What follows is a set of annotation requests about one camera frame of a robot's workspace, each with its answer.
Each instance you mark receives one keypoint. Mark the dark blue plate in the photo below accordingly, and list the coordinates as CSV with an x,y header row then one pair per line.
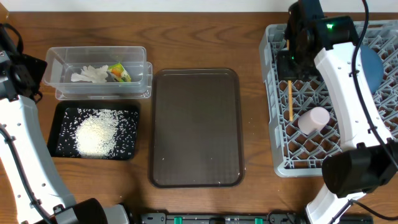
x,y
373,68

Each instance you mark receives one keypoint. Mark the white tissue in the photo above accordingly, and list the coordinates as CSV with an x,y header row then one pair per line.
x,y
91,74

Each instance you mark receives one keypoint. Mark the brown plastic serving tray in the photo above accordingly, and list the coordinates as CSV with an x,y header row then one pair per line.
x,y
196,134

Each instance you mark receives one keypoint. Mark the clear plastic waste bin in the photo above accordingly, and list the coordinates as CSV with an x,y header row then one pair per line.
x,y
64,61

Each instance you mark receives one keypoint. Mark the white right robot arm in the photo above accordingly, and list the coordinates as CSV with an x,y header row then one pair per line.
x,y
369,154

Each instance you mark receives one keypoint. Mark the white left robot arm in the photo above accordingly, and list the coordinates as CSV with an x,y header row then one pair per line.
x,y
40,194

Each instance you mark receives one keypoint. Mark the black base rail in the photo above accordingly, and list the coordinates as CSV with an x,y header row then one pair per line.
x,y
272,218

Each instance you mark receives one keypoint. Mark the wooden chopstick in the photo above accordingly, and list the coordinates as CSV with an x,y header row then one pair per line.
x,y
291,115

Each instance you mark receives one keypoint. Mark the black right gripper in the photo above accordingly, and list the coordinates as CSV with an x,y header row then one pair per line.
x,y
284,71

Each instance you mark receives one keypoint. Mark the grey plastic dishwasher rack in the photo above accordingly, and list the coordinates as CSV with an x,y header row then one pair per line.
x,y
294,154

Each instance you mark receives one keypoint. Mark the yellow green snack wrapper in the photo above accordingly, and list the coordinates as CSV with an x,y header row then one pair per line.
x,y
119,73

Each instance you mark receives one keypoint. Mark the black rectangular tray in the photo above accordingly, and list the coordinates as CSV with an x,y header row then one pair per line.
x,y
56,130

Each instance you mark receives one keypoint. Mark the white rice pile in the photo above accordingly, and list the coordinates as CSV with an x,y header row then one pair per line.
x,y
96,133

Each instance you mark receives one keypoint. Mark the pink cup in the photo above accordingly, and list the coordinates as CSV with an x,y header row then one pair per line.
x,y
313,120

